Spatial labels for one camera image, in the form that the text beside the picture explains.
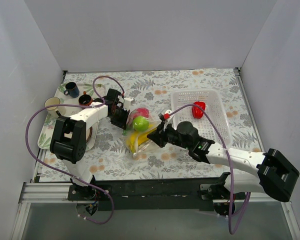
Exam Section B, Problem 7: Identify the clear zip top bag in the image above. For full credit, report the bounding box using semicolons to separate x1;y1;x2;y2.
123;107;161;159

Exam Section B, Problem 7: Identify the red fake bell pepper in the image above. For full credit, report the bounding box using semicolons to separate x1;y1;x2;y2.
191;101;206;119

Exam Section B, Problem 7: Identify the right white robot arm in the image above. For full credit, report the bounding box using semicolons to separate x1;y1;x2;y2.
147;121;300;203

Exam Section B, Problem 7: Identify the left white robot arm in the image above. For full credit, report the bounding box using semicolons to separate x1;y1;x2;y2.
50;88;134;200

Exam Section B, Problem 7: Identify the green fake apple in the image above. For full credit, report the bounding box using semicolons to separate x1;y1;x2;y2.
132;115;150;132

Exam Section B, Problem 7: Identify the yellow fake banana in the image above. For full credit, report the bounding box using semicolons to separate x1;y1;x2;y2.
125;127;156;155

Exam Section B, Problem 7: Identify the pink fake fruit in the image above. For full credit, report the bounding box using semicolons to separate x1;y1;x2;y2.
127;107;150;125

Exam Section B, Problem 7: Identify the red rimmed cream plate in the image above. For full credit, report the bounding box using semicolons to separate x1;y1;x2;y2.
86;126;93;144

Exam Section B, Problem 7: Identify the orange patterned small bowl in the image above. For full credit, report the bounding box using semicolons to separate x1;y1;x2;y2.
78;91;93;106

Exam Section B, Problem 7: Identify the white plastic basket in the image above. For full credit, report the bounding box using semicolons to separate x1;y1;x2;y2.
170;89;233;148

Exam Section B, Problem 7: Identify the leaf pattern white tray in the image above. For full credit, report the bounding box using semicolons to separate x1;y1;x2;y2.
37;83;108;152

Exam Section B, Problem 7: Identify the dark blue mug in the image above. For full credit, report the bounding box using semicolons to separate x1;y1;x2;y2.
63;82;80;98

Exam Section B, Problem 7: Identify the cream mug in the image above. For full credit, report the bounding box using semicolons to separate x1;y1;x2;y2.
44;97;66;118

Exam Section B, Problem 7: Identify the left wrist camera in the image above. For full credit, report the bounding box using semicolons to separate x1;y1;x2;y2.
123;97;135;110

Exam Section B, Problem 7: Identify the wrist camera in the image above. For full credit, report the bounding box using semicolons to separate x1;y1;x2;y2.
123;97;135;110
159;109;173;130

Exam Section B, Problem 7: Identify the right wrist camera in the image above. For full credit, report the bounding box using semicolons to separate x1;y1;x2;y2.
159;109;173;130

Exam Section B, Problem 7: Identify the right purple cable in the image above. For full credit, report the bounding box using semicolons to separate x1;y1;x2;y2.
168;103;251;235

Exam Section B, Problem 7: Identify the purple cable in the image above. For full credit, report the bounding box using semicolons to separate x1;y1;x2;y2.
24;75;126;225
168;103;251;235

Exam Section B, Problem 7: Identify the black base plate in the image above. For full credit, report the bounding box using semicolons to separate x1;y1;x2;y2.
67;177;248;211

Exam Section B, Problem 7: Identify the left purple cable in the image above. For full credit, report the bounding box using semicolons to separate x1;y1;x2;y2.
24;75;126;225

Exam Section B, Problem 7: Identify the aluminium frame rail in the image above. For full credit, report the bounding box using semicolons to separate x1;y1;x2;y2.
10;182;73;240

